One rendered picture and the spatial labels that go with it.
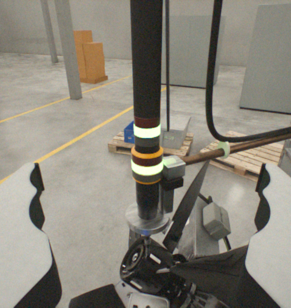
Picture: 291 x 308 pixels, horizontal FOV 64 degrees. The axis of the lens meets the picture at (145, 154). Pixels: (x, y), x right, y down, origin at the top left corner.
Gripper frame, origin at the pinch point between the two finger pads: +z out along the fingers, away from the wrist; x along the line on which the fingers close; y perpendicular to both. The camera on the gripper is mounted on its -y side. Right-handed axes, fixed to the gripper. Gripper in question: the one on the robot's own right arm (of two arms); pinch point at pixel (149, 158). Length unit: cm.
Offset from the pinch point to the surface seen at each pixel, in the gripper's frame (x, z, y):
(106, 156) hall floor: -65, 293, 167
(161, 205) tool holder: 1.9, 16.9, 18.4
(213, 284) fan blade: 9.1, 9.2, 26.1
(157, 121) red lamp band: 1.0, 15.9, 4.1
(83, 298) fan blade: -20, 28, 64
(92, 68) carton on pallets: -194, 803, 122
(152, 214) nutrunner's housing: 0.4, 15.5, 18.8
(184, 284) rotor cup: 8, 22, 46
